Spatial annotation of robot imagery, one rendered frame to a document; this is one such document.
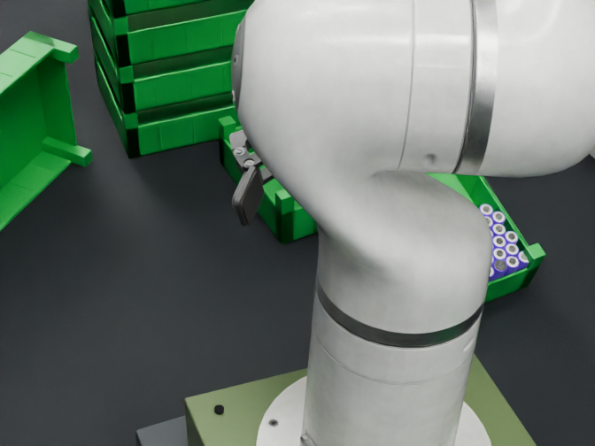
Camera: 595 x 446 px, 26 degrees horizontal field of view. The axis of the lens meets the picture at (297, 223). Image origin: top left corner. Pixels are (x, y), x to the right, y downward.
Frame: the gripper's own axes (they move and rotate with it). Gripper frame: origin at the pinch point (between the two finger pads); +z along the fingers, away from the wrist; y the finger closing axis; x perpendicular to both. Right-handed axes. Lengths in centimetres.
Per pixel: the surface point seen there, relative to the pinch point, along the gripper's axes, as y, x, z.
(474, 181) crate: 2, -52, -50
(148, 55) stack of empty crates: 47, -37, -53
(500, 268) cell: -5, -51, -36
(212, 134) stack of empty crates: 43, -54, -55
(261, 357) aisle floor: 21, -51, -17
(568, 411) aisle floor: -16, -57, -20
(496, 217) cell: -3, -50, -43
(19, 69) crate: 60, -30, -41
